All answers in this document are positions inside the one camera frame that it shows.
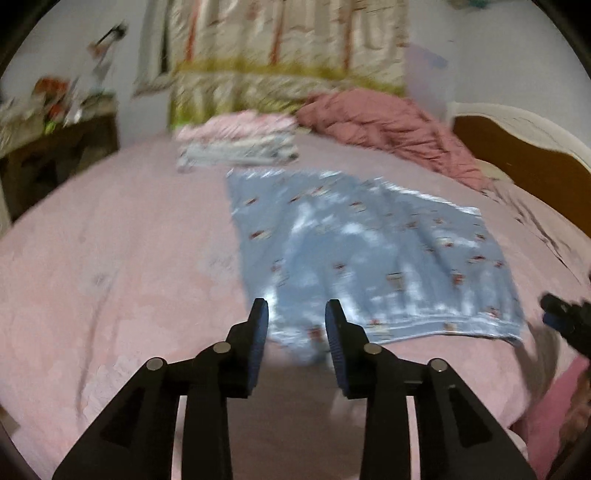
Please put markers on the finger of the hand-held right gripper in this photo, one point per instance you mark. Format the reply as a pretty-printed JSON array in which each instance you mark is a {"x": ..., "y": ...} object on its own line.
[{"x": 565, "y": 318}]

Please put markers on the crumpled pink comforter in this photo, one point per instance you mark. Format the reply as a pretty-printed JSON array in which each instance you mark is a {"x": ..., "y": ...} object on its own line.
[{"x": 392, "y": 124}]

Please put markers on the person's pink clothing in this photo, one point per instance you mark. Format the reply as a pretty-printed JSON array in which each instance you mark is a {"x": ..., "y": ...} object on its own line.
[{"x": 549, "y": 415}]

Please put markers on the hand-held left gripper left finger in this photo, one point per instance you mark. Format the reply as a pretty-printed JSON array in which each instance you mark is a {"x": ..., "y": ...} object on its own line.
[{"x": 258, "y": 344}]

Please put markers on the folded pink garment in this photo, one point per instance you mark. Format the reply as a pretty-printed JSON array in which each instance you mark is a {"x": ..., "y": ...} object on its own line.
[{"x": 240, "y": 123}]

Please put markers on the dark wooden desk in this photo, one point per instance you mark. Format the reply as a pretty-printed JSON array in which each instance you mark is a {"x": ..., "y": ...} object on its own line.
[{"x": 51, "y": 161}]

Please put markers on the stack of folded clothes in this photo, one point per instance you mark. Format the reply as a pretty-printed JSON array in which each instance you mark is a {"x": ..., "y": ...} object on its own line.
[{"x": 235, "y": 154}]

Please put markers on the floral curtain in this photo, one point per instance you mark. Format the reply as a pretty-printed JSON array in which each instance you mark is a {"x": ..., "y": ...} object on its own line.
[{"x": 286, "y": 50}]

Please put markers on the clutter on desk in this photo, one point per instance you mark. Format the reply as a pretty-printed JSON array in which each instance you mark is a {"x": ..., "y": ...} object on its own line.
[{"x": 55, "y": 101}]

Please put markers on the light blue printed pants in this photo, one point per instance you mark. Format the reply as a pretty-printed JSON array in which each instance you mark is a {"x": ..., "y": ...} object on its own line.
[{"x": 369, "y": 240}]

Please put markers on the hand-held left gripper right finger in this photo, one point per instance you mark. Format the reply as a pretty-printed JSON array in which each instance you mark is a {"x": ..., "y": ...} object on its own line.
[{"x": 334, "y": 350}]

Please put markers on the wooden headboard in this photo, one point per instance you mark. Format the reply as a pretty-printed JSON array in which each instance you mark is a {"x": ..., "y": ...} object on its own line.
[{"x": 508, "y": 143}]

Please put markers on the wall decoration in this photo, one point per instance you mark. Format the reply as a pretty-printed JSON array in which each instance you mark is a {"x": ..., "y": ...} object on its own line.
[{"x": 108, "y": 44}]

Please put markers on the pink bed cover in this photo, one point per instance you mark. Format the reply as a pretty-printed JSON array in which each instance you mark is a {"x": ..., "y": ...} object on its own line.
[{"x": 115, "y": 277}]

